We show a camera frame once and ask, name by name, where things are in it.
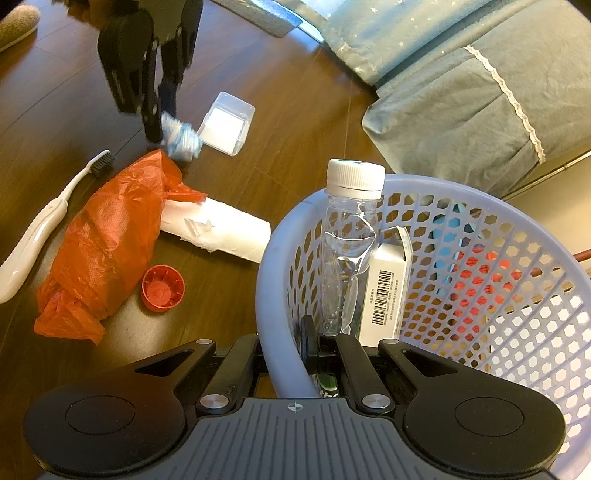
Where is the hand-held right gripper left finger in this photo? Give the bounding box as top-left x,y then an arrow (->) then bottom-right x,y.
133,334 -> 267,412

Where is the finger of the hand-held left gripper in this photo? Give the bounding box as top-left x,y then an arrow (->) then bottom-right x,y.
141,44 -> 165,142
158,0 -> 204,117

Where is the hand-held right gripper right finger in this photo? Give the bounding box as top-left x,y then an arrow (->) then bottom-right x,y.
299,315 -> 463,413

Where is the blue and white wrapper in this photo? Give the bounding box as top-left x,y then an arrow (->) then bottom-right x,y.
161,112 -> 204,162

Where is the clear plastic box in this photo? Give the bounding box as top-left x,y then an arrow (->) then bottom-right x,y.
197,91 -> 256,156

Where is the white medicine carton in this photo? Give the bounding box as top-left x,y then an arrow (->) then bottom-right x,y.
357,226 -> 414,350

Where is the lilac perforated plastic basket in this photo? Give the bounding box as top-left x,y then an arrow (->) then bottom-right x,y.
255,174 -> 591,480

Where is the clear plastic bottle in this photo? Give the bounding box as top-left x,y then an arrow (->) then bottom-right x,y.
320,158 -> 387,339

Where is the white toilet paper roll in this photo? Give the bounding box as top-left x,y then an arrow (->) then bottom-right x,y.
159,196 -> 273,265

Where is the orange plastic bag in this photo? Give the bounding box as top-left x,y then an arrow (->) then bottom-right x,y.
34,150 -> 208,345

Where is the red bottle cap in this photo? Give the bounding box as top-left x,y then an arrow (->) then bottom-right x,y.
141,264 -> 187,313

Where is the beige fuzzy slipper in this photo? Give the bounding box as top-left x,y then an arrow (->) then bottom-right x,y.
0,4 -> 41,52

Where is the white toothbrush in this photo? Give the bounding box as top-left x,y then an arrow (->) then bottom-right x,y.
0,150 -> 116,304

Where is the teal curtain with star print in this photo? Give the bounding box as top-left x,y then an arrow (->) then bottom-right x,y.
259,0 -> 591,89

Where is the red broom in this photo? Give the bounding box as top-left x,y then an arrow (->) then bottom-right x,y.
443,247 -> 591,324

